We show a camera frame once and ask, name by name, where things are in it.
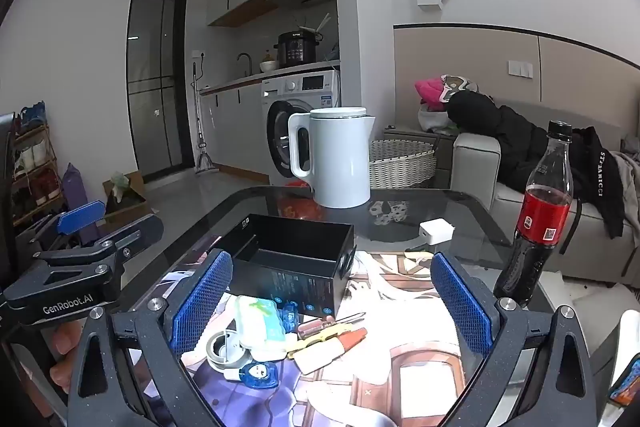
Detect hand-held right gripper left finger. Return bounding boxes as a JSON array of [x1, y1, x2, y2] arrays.
[[65, 248, 236, 427]]

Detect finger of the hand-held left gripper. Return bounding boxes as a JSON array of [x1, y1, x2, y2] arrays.
[[32, 213, 166, 293], [15, 200, 108, 258]]

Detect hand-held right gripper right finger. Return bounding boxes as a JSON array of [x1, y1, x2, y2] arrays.
[[430, 251, 601, 427]]

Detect white tape roll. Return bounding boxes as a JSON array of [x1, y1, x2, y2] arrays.
[[206, 329, 253, 373]]

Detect green lidded plastic box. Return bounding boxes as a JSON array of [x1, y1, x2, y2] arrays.
[[234, 296, 287, 348]]

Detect small blue bottle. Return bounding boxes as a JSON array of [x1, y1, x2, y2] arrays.
[[281, 302, 301, 333]]

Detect black box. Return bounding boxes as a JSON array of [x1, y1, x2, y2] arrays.
[[216, 213, 358, 314]]

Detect yellow clip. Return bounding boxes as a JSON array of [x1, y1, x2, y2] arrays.
[[287, 326, 351, 353]]

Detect clear handled screwdriver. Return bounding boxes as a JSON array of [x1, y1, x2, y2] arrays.
[[297, 313, 368, 340]]

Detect red capped glue bottle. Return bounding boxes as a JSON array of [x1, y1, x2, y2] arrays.
[[292, 328, 368, 375]]

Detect person's left hand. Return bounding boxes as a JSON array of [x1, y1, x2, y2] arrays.
[[49, 319, 93, 395]]

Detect purple bag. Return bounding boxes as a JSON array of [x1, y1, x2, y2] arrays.
[[61, 163, 101, 243]]

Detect cardboard box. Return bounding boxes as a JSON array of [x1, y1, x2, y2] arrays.
[[102, 171, 153, 220]]

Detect wooden shoe rack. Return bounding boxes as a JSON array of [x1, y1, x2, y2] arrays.
[[10, 102, 66, 228]]

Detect white charger adapter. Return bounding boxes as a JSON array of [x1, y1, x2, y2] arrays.
[[419, 218, 453, 243]]

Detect blue correction tape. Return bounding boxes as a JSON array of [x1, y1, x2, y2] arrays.
[[240, 361, 281, 390]]

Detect cola bottle red label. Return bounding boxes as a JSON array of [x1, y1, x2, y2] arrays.
[[493, 120, 575, 308]]

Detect red plastic item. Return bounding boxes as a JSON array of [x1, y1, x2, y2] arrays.
[[280, 179, 321, 220]]

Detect grey sofa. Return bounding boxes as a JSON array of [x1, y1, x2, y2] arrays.
[[450, 102, 640, 288]]

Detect white wicker basket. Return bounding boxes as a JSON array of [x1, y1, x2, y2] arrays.
[[369, 139, 437, 190]]

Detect white kitchen base cabinets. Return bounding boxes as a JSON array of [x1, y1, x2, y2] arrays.
[[199, 77, 273, 175]]

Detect black framed glass door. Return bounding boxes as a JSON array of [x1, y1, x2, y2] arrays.
[[126, 0, 196, 178]]

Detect black jacket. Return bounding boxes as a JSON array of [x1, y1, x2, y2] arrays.
[[445, 91, 626, 240]]

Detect colourful packet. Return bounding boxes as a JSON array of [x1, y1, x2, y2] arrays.
[[607, 357, 640, 408]]

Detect white electric kettle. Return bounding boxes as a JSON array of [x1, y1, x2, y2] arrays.
[[287, 107, 377, 209]]

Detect grey garment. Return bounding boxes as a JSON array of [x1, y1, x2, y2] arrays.
[[612, 152, 640, 233]]

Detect pink cloth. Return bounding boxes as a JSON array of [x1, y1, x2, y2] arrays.
[[415, 76, 451, 110]]

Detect patterned cap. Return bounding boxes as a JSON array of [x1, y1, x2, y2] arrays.
[[440, 76, 479, 104]]

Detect white washing machine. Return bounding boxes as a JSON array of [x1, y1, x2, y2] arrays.
[[261, 69, 342, 188]]

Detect black pressure cooker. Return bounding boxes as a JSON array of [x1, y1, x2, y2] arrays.
[[274, 31, 323, 68]]

